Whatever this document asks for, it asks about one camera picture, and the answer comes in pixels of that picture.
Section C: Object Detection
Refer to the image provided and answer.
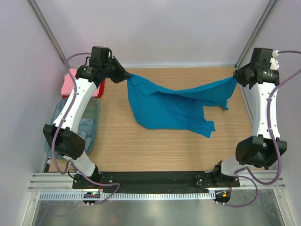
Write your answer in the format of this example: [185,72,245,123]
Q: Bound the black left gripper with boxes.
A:
[102,56,133,84]

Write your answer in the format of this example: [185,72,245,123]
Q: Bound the blue t shirt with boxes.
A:
[127,74,237,138]

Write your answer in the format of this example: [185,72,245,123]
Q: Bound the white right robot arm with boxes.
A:
[212,48,287,186]

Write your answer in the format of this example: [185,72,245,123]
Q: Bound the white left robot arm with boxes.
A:
[43,46,238,188]

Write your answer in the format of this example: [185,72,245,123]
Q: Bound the red folded t shirt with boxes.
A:
[95,80,105,98]

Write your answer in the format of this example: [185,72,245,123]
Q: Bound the pink folded t shirt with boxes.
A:
[61,74,97,98]

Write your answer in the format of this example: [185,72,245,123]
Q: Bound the teal mesh laundry basket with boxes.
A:
[44,97,100,161]

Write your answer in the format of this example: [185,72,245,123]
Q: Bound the grey t shirt in basket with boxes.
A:
[77,118,95,155]

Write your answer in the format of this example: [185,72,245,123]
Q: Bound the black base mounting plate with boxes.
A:
[72,170,241,194]

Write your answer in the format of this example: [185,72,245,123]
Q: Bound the right aluminium corner post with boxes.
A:
[234,0,279,69]

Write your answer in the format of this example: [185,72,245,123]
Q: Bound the aluminium corner post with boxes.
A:
[234,0,279,69]
[27,0,67,66]

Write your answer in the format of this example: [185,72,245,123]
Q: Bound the left aluminium corner post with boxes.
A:
[27,0,67,66]

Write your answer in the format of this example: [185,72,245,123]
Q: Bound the aluminium frame rail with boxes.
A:
[29,170,286,191]

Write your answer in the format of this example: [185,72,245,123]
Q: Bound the white slotted cable duct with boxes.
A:
[39,191,215,202]

